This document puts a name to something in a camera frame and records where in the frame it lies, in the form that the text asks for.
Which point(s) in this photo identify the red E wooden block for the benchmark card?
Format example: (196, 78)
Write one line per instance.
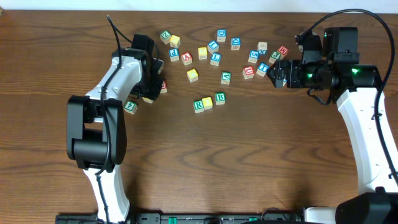
(164, 87)

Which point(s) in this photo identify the green R wooden block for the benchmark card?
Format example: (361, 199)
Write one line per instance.
(198, 106)

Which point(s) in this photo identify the yellow O wooden block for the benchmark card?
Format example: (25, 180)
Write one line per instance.
(207, 102)

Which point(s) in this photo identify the blue D wooden block right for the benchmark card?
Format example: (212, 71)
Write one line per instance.
(235, 43)

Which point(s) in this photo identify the blue L wooden block lower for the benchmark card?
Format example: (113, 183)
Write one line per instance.
(215, 59)

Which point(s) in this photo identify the blue L wooden block upper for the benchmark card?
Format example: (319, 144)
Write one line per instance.
(213, 46)

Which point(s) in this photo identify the green J wooden block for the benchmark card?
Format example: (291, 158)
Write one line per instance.
(275, 56)

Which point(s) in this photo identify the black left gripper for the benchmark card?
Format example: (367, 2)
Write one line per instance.
(152, 90)

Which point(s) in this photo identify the green V wooden block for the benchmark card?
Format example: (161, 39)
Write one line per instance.
(225, 78)

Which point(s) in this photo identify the blue T wooden block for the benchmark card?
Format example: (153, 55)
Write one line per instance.
(262, 69)

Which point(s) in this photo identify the blue d wooden block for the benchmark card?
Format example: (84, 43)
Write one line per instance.
(235, 43)
(221, 35)

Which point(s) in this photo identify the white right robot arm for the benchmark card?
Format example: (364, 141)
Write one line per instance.
(332, 63)

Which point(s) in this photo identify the blue P wooden block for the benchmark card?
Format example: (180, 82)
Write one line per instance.
(174, 55)

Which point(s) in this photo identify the yellow block near 4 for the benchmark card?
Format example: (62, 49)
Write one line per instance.
(147, 100)

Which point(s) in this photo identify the red M wooden block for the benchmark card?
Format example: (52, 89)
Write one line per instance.
(283, 51)

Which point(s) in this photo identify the blue 5 wooden block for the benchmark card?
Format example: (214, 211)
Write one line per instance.
(253, 56)

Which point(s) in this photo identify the red U wooden block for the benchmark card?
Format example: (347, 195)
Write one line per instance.
(248, 72)

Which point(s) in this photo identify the yellow S wooden block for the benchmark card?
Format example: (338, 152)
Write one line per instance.
(202, 53)

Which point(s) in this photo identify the green Z wooden block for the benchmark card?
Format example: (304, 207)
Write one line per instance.
(165, 36)

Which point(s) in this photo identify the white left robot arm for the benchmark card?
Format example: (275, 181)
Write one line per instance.
(96, 129)

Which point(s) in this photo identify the red A wooden block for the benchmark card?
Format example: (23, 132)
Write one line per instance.
(186, 58)

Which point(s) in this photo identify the blue l wooden block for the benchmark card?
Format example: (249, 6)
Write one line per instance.
(213, 46)
(215, 59)

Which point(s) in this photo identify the yellow block near Z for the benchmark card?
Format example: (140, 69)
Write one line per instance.
(175, 41)

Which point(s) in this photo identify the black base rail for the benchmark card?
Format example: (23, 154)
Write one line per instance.
(156, 218)

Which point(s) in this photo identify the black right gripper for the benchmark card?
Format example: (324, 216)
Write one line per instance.
(296, 67)

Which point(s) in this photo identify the blue X wooden block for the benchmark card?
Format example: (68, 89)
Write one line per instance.
(262, 48)

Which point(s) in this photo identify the blue D wooden block back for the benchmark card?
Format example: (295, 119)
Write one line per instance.
(221, 35)

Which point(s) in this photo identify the yellow C wooden block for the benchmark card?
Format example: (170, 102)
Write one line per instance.
(192, 75)

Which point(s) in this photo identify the green 4 wooden block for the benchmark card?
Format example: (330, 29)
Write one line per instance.
(130, 107)

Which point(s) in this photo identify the green B wooden block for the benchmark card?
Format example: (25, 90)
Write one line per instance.
(220, 98)

